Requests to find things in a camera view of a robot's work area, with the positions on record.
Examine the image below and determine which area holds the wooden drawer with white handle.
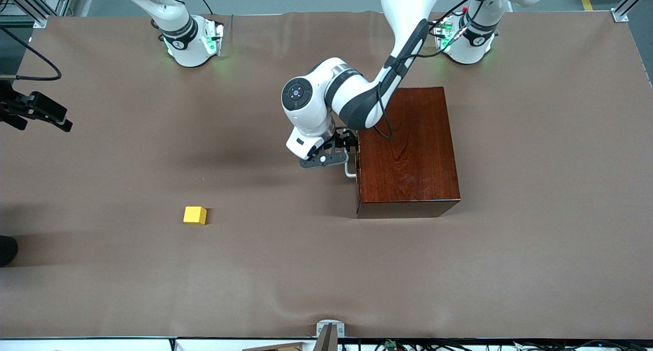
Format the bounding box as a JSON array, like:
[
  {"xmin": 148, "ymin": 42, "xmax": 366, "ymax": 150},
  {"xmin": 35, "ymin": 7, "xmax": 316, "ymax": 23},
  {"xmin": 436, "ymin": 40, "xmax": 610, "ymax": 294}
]
[{"xmin": 345, "ymin": 156, "xmax": 362, "ymax": 215}]

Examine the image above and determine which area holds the yellow cube block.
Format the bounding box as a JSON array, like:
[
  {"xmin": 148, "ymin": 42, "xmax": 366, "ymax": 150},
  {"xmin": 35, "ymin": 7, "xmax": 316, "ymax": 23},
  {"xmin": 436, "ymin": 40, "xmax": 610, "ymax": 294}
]
[{"xmin": 183, "ymin": 206, "xmax": 208, "ymax": 225}]

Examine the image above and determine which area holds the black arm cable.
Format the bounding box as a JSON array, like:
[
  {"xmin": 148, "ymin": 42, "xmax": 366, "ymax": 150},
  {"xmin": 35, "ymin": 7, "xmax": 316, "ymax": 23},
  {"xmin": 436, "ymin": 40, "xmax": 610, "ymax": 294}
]
[
  {"xmin": 374, "ymin": 0, "xmax": 472, "ymax": 140},
  {"xmin": 0, "ymin": 27, "xmax": 63, "ymax": 81}
]

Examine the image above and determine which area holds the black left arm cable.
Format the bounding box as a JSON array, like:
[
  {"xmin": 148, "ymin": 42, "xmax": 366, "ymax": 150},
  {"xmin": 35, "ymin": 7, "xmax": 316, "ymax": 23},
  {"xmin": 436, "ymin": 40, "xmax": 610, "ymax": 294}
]
[{"xmin": 374, "ymin": 0, "xmax": 472, "ymax": 140}]

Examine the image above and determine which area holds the aluminium frame profile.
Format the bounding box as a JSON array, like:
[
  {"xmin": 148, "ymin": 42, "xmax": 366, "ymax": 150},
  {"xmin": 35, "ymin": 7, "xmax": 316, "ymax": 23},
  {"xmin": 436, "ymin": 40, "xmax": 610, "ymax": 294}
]
[
  {"xmin": 0, "ymin": 0, "xmax": 77, "ymax": 28},
  {"xmin": 611, "ymin": 0, "xmax": 653, "ymax": 23}
]

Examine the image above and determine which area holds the metal mount post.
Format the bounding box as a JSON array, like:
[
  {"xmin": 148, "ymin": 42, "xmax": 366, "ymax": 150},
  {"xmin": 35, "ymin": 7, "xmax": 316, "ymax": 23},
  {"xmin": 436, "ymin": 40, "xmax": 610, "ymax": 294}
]
[{"xmin": 311, "ymin": 319, "xmax": 345, "ymax": 351}]

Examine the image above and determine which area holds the brown cardboard piece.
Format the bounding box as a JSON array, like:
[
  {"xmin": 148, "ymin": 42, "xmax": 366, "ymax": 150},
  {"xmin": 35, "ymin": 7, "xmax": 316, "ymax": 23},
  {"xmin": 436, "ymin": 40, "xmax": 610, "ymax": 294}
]
[{"xmin": 241, "ymin": 342, "xmax": 307, "ymax": 351}]

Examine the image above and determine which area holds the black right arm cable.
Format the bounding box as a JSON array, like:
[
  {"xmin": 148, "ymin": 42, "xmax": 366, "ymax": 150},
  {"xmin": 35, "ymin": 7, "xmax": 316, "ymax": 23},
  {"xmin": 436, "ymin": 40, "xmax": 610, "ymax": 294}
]
[{"xmin": 0, "ymin": 27, "xmax": 63, "ymax": 81}]

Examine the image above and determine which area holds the dark red wooden cabinet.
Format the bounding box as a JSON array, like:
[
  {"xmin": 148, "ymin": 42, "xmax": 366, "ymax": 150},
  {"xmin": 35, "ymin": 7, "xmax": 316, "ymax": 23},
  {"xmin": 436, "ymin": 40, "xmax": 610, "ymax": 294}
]
[{"xmin": 356, "ymin": 87, "xmax": 461, "ymax": 219}]

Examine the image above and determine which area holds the brown table mat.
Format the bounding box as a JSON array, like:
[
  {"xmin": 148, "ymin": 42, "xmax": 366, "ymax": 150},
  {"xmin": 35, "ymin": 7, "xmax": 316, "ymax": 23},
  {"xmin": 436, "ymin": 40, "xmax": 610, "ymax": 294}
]
[{"xmin": 0, "ymin": 10, "xmax": 653, "ymax": 340}]

